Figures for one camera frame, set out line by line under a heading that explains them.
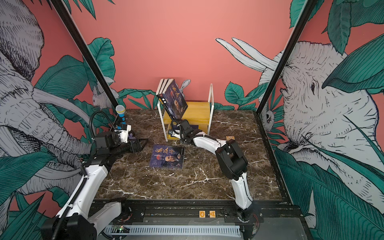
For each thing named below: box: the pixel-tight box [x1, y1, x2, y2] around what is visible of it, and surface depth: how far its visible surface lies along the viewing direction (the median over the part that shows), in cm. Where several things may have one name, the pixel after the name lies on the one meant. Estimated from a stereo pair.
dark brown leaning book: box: [156, 78, 168, 98], surface depth 78 cm
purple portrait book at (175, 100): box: [163, 79, 189, 121], surface depth 85 cm
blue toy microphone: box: [115, 104, 127, 130], surface depth 90 cm
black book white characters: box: [156, 78, 175, 120], surface depth 80 cm
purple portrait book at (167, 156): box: [149, 144, 185, 169], surface depth 95 cm
